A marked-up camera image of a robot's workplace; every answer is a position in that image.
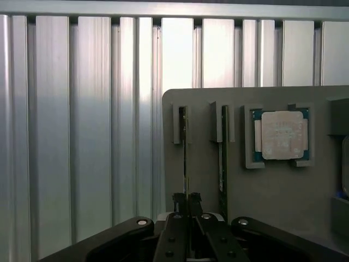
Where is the grey parts rack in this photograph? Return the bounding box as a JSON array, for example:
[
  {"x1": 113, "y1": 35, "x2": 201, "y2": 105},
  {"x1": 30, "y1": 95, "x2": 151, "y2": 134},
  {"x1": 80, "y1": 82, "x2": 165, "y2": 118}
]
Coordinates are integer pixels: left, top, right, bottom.
[{"x1": 160, "y1": 85, "x2": 349, "y2": 248}]

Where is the CPU with silver lid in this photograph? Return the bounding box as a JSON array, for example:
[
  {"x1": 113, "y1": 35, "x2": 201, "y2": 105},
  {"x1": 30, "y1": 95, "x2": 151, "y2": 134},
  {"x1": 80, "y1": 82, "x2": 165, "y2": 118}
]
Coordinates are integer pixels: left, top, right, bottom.
[{"x1": 250, "y1": 108, "x2": 311, "y2": 162}]

